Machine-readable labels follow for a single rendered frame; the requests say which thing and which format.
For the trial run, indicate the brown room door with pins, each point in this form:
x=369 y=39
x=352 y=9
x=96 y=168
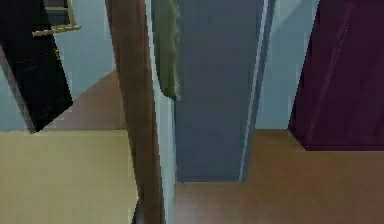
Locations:
x=136 y=100

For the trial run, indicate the green hanging cloth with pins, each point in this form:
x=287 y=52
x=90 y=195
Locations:
x=166 y=50

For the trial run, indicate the dark purple cupboard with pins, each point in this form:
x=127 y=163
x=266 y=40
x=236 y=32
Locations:
x=343 y=76

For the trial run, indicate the black cabinet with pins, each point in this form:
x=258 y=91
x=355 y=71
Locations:
x=33 y=66

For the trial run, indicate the tan wooden shelf frame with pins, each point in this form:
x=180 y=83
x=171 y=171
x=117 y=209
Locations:
x=63 y=23

